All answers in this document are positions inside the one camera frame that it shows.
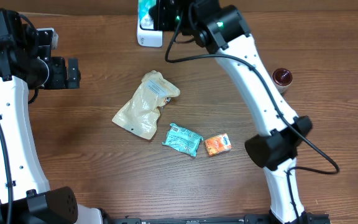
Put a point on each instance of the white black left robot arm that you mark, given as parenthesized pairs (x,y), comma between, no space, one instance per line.
(27,66)

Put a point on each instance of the teal Kleenex tissue pack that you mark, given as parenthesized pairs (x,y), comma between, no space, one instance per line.
(145,19)

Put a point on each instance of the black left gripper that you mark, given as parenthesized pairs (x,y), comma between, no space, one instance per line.
(61,81)

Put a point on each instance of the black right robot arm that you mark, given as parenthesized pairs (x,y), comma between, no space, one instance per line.
(227,37)

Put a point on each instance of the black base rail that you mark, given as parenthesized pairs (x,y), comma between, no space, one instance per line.
(191,221)

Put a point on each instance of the jar with dark red lid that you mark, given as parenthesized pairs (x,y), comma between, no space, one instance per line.
(282,79)

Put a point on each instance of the beige paper pouch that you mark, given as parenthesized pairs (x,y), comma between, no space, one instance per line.
(141,113)

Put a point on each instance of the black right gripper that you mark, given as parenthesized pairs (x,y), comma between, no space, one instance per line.
(163,15)

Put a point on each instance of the orange Kleenex tissue pack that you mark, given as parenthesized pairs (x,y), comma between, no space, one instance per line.
(218,144)

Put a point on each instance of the green wet wipes pack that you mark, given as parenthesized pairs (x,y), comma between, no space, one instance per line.
(182,140)

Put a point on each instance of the white black barcode scanner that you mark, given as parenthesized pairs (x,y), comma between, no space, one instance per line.
(149,38)

